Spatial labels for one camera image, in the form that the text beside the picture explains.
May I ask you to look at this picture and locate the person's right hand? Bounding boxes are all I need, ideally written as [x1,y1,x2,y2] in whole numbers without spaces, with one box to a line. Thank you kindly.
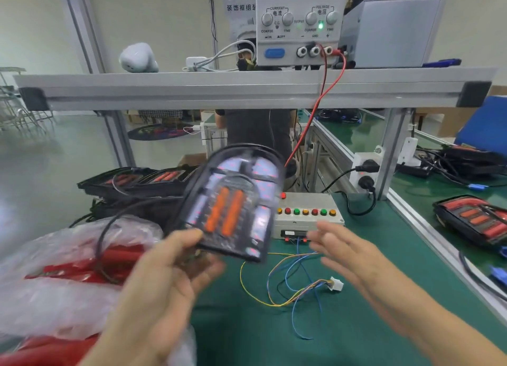
[309,220,402,319]

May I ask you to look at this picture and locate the person's left hand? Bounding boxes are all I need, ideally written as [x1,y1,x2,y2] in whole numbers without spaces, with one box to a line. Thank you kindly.
[101,228,227,358]

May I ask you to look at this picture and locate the black tail lamp orange reflectors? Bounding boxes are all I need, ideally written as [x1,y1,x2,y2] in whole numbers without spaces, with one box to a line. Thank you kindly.
[163,143,287,264]

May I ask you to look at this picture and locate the person's right forearm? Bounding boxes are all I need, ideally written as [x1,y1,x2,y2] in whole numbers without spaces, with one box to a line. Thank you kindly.
[375,274,507,366]

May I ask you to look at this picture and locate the person's left forearm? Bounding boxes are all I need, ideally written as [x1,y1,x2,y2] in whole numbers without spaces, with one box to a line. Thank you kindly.
[81,336,176,366]

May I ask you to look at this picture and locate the white test box coloured buttons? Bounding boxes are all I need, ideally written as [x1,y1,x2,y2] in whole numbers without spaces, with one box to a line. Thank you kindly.
[270,192,345,242]

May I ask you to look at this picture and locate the stack of black tail lamps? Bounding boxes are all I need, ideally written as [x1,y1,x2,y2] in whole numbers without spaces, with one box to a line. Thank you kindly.
[76,165,199,222]

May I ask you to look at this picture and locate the white power socket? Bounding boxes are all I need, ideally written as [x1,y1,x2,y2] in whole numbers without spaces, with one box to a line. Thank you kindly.
[350,151,383,193]

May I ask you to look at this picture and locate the pile of red lamp covers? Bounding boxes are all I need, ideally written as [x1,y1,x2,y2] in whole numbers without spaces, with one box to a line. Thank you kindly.
[0,243,147,366]

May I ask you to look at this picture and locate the round dark lamp plate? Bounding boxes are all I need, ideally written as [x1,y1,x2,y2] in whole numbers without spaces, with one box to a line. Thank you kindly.
[127,123,195,142]

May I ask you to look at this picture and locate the clear plastic bag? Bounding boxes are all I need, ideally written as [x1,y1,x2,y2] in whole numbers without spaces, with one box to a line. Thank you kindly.
[0,215,197,366]

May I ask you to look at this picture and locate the red test lead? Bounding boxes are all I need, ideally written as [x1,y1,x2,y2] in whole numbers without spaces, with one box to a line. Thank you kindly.
[284,44,348,169]

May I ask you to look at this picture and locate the black tail lamp red lens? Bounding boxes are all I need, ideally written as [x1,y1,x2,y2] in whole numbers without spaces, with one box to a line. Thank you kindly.
[432,195,507,248]

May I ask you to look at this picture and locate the cardboard box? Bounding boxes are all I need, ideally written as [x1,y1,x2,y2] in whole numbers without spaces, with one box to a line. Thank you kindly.
[436,85,507,139]

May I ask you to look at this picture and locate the white plastic housing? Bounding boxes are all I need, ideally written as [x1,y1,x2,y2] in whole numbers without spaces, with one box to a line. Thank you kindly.
[118,42,160,74]

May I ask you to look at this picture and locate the blue plastic bin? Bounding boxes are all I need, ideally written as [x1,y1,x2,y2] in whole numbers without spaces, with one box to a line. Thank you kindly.
[453,95,507,157]

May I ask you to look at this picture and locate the blue pen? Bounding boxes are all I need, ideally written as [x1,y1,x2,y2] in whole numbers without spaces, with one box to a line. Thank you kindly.
[421,58,463,68]

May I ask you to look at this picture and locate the grey metal box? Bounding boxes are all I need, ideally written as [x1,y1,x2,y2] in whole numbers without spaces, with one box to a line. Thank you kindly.
[338,0,443,70]

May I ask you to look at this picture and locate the white bench power supply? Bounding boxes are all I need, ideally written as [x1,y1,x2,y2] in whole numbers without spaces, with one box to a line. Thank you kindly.
[255,0,350,68]

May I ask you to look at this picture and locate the white paper sign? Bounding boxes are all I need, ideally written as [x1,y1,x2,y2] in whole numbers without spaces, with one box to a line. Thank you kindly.
[219,0,258,42]

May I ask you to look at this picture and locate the coloured wire harness white connector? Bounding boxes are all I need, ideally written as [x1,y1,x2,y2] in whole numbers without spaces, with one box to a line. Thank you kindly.
[239,238,345,341]

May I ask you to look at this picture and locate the black plug with cable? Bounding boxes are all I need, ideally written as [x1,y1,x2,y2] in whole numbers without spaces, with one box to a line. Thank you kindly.
[321,159,382,217]

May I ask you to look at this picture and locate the black lamp cable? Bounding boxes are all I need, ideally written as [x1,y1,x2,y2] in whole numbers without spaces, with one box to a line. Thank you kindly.
[94,197,187,285]

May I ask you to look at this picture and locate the heap of black lamps and cables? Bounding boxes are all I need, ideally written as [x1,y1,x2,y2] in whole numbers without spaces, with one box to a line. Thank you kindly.
[396,144,507,186]

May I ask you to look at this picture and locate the aluminium frame shelf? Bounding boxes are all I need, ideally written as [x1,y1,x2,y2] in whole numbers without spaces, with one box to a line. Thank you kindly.
[13,0,498,201]

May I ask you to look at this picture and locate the white adapter with white cables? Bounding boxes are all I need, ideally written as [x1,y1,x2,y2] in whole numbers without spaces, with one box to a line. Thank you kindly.
[182,39,258,73]

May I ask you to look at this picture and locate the metal wire rack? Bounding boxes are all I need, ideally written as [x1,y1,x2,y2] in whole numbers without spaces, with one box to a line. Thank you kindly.
[0,66,55,132]

